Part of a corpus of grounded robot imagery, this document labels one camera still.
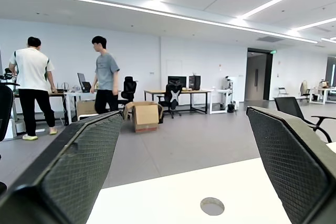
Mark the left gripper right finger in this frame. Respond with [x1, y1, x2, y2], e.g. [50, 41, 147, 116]
[246, 106, 336, 224]

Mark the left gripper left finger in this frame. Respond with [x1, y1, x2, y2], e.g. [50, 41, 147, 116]
[0, 110, 125, 224]

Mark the black office chair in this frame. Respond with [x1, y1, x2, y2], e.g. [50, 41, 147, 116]
[156, 83, 183, 119]
[0, 83, 20, 142]
[118, 76, 139, 111]
[274, 96, 336, 144]

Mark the laptop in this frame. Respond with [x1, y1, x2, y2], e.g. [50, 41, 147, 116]
[77, 72, 92, 93]

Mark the open cardboard box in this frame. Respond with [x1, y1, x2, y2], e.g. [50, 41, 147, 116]
[123, 101, 164, 133]

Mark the person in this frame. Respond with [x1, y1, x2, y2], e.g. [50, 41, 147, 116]
[89, 35, 121, 115]
[8, 36, 58, 141]

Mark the black computer tower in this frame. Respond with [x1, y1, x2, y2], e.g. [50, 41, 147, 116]
[188, 75, 202, 91]

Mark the black computer monitor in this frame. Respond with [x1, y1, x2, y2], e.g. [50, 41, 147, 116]
[167, 76, 187, 89]

